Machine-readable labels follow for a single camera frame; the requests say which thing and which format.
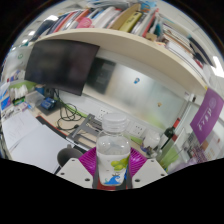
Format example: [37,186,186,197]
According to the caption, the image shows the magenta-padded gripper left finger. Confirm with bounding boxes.
[55,147,99,190]

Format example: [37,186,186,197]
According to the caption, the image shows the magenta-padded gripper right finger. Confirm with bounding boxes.
[127,147,170,190]

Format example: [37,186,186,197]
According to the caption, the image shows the clear plastic drink bottle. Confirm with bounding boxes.
[95,112,132,191]

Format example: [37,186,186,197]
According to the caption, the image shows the green-tinted glass vase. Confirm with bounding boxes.
[156,138,181,171]

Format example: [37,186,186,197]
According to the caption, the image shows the dark wine bottle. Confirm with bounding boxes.
[160,117,182,148]

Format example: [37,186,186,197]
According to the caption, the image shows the grey metal laptop stand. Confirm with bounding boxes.
[68,113,104,143]

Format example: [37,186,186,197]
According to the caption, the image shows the white paper sheets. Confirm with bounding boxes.
[1,109,73,174]

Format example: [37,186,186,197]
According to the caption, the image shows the black red-edged desk mat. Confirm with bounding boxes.
[35,114,101,158]

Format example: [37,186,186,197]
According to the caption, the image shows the group photo poster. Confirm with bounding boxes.
[196,129,224,164]

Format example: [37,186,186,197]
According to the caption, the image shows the small blue box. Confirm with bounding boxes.
[39,97,57,112]

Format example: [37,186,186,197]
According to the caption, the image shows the purple pennant banner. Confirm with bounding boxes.
[189,87,224,145]

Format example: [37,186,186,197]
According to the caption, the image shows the clear plastic box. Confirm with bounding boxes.
[24,91,45,109]

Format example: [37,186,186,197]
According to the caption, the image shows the black computer monitor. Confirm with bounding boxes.
[24,39,101,97]

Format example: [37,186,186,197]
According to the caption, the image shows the white wall sockets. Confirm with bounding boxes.
[97,106,148,137]

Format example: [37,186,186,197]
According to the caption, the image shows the black cables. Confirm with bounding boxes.
[54,89,84,131]

